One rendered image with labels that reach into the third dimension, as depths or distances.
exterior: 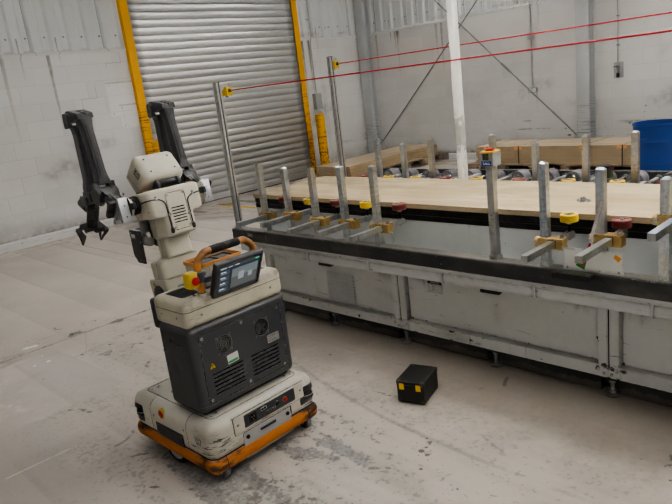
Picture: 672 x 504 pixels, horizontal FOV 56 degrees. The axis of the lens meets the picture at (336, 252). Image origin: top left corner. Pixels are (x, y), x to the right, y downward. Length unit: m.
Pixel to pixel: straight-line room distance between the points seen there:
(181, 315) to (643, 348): 2.07
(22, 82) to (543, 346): 7.53
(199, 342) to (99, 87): 7.26
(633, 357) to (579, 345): 0.26
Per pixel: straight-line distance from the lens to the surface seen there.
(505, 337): 3.57
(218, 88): 4.45
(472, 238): 3.43
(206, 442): 2.85
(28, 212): 9.28
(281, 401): 3.01
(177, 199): 3.01
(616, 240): 2.82
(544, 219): 2.94
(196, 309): 2.71
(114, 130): 9.74
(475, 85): 11.55
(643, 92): 10.32
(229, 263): 2.67
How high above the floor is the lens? 1.60
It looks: 15 degrees down
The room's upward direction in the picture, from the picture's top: 7 degrees counter-clockwise
